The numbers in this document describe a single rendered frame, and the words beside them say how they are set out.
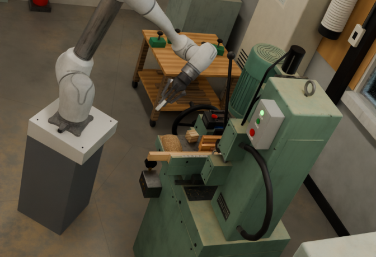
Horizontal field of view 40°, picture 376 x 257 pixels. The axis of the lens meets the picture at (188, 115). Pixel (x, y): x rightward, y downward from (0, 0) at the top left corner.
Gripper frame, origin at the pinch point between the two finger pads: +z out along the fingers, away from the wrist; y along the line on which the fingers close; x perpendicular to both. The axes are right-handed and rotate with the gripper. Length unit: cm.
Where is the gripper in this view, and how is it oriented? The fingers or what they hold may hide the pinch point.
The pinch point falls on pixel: (160, 104)
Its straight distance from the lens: 268.7
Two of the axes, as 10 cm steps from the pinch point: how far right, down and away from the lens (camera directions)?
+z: -6.6, 7.5, -0.4
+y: 7.2, 6.5, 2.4
